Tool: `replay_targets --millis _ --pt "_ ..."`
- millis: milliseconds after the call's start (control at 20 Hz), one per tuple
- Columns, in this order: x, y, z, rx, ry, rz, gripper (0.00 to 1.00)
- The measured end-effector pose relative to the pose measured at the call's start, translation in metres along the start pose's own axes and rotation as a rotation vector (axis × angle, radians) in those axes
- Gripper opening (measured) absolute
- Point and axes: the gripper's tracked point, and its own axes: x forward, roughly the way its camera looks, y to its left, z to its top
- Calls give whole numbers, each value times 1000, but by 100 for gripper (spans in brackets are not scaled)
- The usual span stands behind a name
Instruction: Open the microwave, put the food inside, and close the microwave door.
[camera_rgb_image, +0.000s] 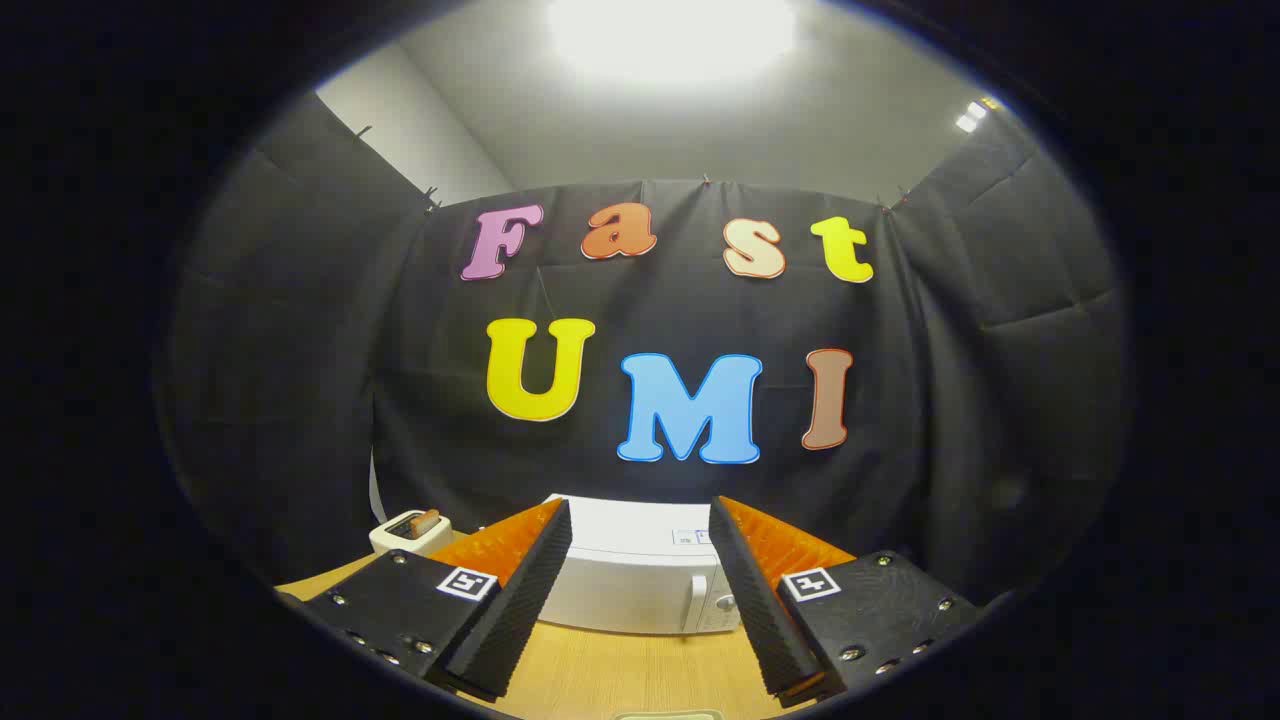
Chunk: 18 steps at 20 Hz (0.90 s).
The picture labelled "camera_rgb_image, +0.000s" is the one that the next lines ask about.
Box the white toaster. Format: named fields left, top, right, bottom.
left=369, top=508, right=453, bottom=558

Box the white microwave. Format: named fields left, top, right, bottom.
left=535, top=493, right=746, bottom=636

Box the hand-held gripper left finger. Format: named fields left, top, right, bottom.
left=298, top=498, right=574, bottom=701

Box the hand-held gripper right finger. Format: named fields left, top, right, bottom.
left=708, top=495, right=986, bottom=709

